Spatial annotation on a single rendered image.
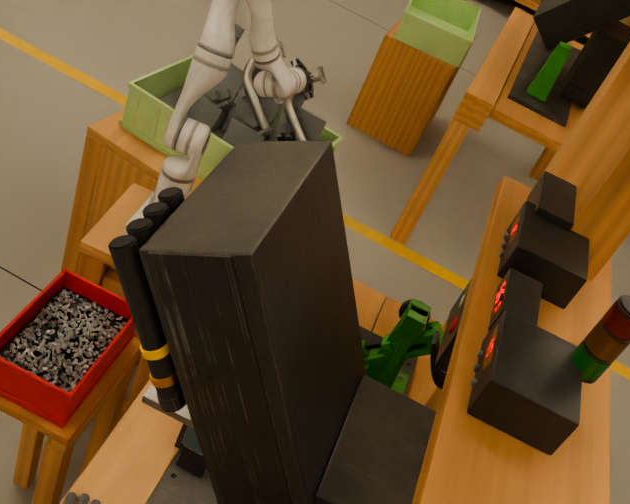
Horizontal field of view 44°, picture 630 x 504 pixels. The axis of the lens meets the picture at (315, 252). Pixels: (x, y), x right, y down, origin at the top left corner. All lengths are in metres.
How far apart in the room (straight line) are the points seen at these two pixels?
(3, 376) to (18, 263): 1.51
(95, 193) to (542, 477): 2.00
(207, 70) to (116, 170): 0.80
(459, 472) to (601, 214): 0.60
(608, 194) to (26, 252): 2.43
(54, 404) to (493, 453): 1.00
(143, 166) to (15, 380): 1.01
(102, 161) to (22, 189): 0.98
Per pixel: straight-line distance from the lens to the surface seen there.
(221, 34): 1.95
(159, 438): 1.70
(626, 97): 1.82
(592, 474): 1.16
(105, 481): 1.62
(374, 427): 1.43
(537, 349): 1.15
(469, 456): 1.06
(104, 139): 2.62
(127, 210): 2.25
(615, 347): 1.14
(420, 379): 2.09
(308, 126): 2.60
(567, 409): 1.10
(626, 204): 1.43
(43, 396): 1.76
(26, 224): 3.43
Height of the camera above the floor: 2.28
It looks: 38 degrees down
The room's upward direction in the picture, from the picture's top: 25 degrees clockwise
